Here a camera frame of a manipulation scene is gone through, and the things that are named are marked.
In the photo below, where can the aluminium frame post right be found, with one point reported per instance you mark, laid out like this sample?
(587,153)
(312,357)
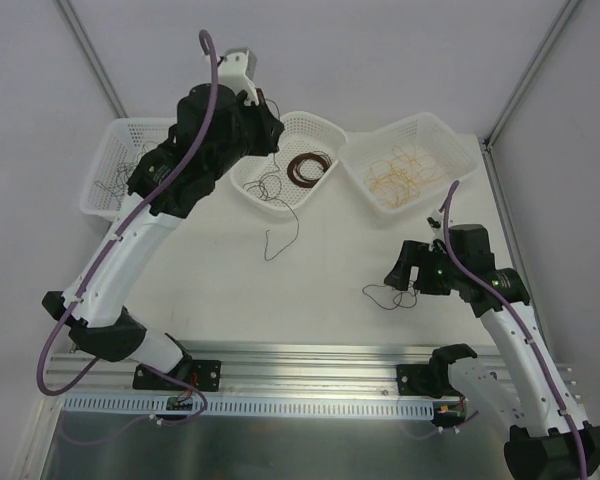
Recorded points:
(530,74)

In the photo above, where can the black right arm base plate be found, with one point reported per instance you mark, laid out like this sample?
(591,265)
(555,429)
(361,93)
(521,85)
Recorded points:
(423,380)

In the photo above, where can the white slotted cable duct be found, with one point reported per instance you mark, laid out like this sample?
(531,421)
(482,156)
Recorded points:
(252,407)

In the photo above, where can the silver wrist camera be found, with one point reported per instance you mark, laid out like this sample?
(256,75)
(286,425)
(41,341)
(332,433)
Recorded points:
(436,222)
(236,71)

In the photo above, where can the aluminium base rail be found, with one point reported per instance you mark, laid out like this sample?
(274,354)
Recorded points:
(277,370)

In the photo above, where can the white basket middle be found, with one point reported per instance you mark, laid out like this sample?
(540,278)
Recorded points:
(282,183)

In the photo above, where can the small connector board right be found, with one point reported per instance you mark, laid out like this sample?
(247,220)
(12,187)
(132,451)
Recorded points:
(456,410)

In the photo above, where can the white basket right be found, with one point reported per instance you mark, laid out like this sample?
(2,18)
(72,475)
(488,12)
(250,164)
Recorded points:
(406,164)

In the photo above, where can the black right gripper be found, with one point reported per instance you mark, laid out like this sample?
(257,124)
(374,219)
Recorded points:
(417,270)

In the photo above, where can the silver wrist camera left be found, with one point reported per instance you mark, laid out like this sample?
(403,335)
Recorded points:
(236,71)

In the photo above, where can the white basket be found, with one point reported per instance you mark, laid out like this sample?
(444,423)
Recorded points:
(406,164)
(282,183)
(123,144)

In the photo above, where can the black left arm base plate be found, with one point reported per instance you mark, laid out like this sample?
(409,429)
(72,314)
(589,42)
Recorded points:
(204,375)

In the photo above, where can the white basket left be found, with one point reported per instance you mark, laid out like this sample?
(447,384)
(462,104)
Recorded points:
(123,144)

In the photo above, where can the small green circuit board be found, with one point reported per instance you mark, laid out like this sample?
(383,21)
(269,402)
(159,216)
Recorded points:
(180,404)

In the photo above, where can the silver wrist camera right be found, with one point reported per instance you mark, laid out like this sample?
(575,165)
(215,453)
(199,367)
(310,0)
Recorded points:
(436,222)

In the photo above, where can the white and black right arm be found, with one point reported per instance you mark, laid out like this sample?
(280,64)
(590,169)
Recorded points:
(546,434)

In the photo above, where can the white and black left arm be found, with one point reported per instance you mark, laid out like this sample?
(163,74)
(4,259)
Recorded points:
(166,184)

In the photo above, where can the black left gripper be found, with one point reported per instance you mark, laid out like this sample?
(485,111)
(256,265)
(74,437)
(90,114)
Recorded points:
(268,130)

